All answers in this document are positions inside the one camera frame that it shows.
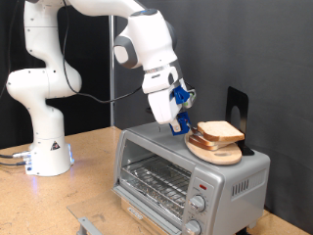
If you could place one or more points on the black metal bookend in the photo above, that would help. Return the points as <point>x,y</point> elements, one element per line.
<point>243,104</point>

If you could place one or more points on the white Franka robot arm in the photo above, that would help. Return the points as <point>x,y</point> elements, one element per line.
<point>42,124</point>

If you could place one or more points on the black spatula with blue block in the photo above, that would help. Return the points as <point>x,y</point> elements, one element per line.
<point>185,119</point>

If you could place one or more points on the round wooden cutting board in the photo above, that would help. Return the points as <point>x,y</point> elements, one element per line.
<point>221,158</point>

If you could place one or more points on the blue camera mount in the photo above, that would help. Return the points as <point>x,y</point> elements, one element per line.
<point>180,94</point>

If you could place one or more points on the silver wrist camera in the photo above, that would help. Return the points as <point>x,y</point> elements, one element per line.
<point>191,100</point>

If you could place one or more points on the silver toaster oven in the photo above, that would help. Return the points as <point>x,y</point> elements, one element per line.
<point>228,202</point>
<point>212,49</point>

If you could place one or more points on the silver oven knob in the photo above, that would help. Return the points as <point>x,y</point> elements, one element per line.
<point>197,203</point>
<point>192,227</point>

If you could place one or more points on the vertical metal pole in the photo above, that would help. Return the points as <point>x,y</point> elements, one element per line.
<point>111,81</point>

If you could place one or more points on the black backdrop curtain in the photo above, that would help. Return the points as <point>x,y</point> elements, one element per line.
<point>91,65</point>

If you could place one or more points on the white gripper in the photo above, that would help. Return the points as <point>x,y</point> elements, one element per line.
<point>162,107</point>

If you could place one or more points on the red indicator light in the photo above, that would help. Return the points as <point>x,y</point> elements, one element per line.
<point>202,187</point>

